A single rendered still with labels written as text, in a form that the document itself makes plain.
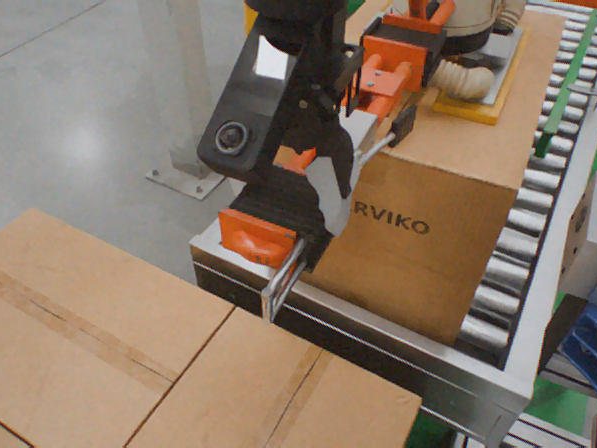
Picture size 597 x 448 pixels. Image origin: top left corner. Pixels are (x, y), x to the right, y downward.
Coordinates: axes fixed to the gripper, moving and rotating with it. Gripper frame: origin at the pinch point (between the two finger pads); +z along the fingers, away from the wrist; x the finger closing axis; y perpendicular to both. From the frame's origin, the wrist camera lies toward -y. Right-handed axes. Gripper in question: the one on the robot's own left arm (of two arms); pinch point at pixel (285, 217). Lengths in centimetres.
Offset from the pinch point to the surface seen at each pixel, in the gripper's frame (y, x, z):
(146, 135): 119, 133, 108
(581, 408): 66, -59, 107
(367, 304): 30, -2, 49
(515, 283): 53, -28, 54
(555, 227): 67, -32, 48
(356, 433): 8, -9, 53
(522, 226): 71, -27, 54
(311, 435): 4, -2, 53
